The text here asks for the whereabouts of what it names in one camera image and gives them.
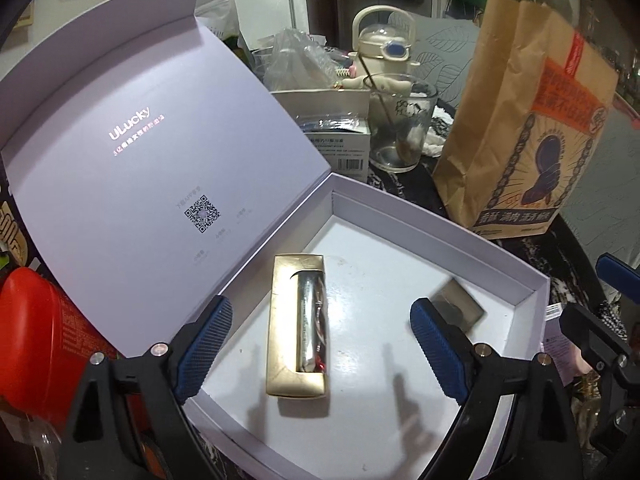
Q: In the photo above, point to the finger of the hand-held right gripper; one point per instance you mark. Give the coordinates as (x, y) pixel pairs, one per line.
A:
(595, 335)
(617, 276)

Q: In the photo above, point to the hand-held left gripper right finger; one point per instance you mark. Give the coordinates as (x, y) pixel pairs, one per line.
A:
(440, 350)

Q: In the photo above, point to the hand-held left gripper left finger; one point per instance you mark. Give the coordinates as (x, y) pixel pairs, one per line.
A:
(205, 345)

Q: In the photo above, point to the gold window box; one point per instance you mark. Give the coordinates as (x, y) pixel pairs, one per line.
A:
(282, 335)

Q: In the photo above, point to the white hinged gift box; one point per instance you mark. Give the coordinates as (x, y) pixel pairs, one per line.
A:
(150, 170)

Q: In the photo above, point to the lilac packaging card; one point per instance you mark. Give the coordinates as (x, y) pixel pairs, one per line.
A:
(560, 355)

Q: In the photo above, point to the small grey metallic box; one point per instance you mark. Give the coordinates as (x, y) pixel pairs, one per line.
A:
(460, 305)

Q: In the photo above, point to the brown printed paper bag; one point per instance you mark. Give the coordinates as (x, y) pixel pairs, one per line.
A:
(525, 110)

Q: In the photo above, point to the clear glass cup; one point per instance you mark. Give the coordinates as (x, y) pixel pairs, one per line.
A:
(390, 157)

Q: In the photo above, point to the white barcode cardboard box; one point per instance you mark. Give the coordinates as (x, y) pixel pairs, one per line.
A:
(350, 155)

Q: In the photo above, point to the black printed snack bag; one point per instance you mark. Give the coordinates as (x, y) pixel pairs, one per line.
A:
(17, 230)

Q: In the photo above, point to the metal spoon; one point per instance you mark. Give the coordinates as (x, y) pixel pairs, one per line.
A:
(378, 95)

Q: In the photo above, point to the clear plastic bag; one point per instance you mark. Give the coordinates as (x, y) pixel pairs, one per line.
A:
(295, 60)

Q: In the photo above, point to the cream water bottle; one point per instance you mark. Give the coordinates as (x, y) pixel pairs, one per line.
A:
(380, 40)

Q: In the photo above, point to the white plastic bag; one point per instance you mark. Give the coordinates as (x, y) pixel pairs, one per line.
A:
(225, 20)

